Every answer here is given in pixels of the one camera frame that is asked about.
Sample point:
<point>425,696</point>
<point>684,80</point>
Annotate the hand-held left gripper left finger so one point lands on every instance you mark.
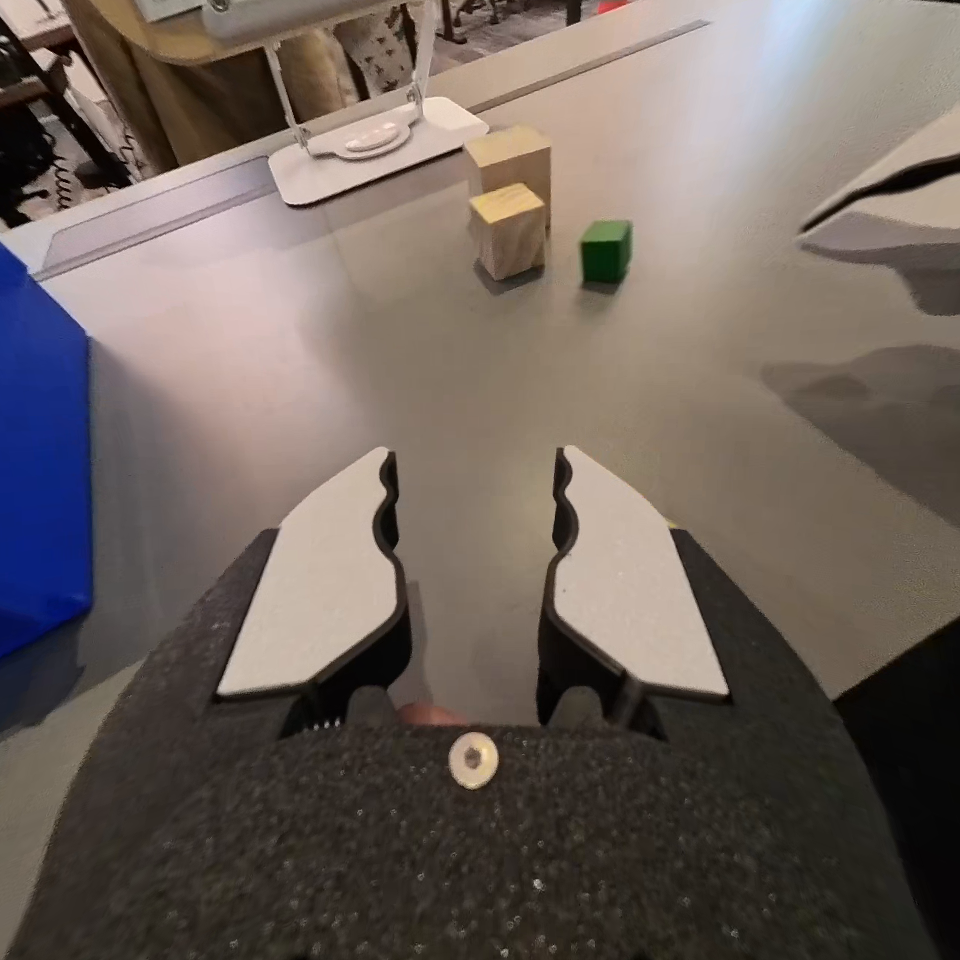
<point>319,592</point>

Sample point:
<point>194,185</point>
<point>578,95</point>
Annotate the white document stand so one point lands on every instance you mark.
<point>315,169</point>

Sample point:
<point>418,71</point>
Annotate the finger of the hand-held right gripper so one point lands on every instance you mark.
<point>900,240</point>
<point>922,154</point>

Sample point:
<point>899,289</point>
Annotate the large plain wooden cube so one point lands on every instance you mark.
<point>517,161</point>

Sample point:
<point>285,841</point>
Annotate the blue plastic bin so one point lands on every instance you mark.
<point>41,465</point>

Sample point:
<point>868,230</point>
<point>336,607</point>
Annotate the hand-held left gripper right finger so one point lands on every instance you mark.
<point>630,592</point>

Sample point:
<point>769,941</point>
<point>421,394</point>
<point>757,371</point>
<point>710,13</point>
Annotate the white black-patterned cloth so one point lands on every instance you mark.
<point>375,52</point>

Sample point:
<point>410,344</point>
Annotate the green wooden cube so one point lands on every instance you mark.
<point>604,255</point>

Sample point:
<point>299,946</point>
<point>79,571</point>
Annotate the brown side desk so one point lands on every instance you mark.
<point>45,82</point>

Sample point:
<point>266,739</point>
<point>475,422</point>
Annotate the medium plain wooden cube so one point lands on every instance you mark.
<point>510,240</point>

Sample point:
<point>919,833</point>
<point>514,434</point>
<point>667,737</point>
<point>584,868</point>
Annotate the instruction sign on stand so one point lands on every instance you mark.
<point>195,97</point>

